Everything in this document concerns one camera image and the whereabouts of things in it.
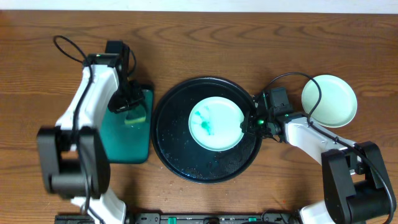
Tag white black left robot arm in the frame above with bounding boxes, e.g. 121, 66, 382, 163
37, 52, 153, 223

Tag green yellow sponge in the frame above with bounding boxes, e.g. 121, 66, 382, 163
124, 105, 147, 125

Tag mint green plate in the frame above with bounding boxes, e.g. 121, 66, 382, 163
301, 75, 358, 128
188, 96, 244, 152

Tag black rectangular soapy water tray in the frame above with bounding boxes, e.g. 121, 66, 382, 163
99, 85, 154, 164

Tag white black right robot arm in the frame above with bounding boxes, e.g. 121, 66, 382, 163
241, 91, 397, 223

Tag black round tray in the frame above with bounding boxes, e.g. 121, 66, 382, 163
151, 77, 262, 184

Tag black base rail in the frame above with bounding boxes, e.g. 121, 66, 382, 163
54, 212, 299, 224

